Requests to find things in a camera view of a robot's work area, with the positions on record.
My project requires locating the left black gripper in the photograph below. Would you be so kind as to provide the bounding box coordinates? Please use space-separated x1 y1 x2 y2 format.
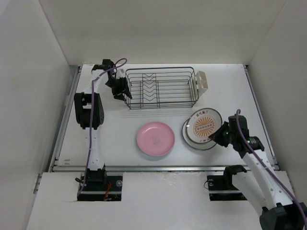
105 77 131 102

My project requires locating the orange sunburst ceramic plate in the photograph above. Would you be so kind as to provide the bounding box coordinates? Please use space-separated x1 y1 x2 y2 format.
185 108 223 144

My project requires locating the grey wire dish rack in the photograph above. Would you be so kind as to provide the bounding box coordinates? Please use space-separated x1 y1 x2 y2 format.
125 67 200 109

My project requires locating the patterned ceramic plate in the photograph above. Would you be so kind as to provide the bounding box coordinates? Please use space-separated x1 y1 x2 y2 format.
182 120 216 151

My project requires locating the pink plastic plate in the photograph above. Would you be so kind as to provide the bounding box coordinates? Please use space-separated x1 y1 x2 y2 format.
136 121 175 157

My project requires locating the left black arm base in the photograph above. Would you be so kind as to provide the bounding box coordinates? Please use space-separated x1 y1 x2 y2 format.
77 175 123 202

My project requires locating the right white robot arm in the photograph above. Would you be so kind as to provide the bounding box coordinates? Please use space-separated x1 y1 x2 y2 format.
209 110 307 230

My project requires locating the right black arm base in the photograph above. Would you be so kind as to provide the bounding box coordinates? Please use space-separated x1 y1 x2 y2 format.
204 175 247 201

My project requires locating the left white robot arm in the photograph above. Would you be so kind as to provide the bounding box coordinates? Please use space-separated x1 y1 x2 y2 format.
74 58 132 194

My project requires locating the white plastic cutlery holder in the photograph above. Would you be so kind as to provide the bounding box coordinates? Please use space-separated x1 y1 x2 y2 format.
193 71 209 97

